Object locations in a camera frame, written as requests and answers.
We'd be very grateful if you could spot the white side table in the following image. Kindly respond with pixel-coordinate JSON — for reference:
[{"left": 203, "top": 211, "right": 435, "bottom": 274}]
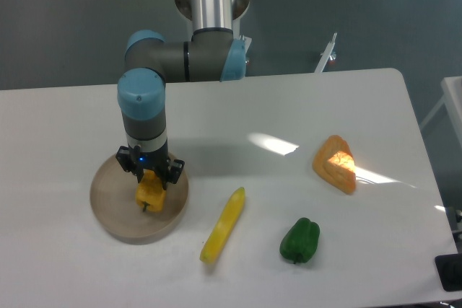
[{"left": 419, "top": 76, "right": 461, "bottom": 144}]

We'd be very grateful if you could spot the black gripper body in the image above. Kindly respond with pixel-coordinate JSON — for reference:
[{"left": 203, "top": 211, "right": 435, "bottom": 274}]
[{"left": 115, "top": 144, "right": 185, "bottom": 184}]

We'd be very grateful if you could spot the yellow toy bell pepper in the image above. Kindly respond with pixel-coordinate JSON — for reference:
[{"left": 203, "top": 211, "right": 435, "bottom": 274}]
[{"left": 135, "top": 170, "right": 166, "bottom": 213}]

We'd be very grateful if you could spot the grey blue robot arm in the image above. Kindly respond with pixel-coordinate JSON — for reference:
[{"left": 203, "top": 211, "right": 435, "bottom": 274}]
[{"left": 116, "top": 0, "right": 246, "bottom": 188}]

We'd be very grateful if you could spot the yellow toy corn cob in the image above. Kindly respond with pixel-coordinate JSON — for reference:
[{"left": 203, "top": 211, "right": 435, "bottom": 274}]
[{"left": 199, "top": 187, "right": 246, "bottom": 265}]

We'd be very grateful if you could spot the orange toy bread slice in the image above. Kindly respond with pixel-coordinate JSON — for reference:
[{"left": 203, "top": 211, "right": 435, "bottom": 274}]
[{"left": 312, "top": 135, "right": 356, "bottom": 195}]

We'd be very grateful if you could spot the green toy bell pepper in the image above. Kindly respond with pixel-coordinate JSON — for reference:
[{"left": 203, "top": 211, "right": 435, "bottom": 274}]
[{"left": 279, "top": 217, "right": 321, "bottom": 264}]

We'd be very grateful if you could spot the black device at edge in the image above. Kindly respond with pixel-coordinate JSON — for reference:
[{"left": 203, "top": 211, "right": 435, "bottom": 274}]
[{"left": 435, "top": 253, "right": 461, "bottom": 292}]

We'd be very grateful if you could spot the beige round plate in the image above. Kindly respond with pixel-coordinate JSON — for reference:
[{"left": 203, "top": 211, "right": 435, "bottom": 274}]
[{"left": 90, "top": 156, "right": 189, "bottom": 245}]

